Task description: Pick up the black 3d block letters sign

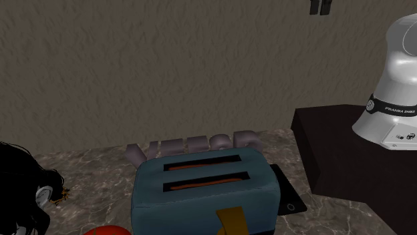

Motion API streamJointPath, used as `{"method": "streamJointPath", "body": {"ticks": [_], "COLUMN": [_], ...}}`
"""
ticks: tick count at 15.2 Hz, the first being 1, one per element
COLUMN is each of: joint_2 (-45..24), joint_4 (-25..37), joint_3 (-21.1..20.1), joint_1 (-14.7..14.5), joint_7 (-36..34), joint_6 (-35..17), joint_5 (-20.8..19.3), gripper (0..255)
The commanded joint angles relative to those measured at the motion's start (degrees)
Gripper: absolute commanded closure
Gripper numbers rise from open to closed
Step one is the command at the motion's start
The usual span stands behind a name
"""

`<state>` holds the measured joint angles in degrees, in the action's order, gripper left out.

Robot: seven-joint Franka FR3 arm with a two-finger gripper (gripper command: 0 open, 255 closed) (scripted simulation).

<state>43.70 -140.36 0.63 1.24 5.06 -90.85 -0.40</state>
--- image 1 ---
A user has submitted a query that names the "dark robot stand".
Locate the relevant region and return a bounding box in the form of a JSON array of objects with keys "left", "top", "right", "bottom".
[{"left": 290, "top": 104, "right": 417, "bottom": 235}]

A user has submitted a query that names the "grey block letters sign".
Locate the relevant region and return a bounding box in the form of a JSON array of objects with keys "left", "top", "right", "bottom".
[{"left": 125, "top": 130, "right": 263, "bottom": 169}]

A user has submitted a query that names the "black phone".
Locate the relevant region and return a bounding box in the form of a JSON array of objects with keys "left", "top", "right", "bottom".
[{"left": 269, "top": 164, "right": 308, "bottom": 216}]

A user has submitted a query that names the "blue toaster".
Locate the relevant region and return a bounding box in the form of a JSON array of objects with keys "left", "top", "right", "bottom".
[{"left": 130, "top": 148, "right": 281, "bottom": 235}]

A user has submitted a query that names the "red round fruit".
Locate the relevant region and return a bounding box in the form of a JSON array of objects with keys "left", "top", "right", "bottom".
[{"left": 83, "top": 225, "right": 132, "bottom": 235}]

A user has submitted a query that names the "black haired figure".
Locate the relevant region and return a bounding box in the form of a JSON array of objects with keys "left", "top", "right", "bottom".
[{"left": 0, "top": 142, "right": 71, "bottom": 235}]

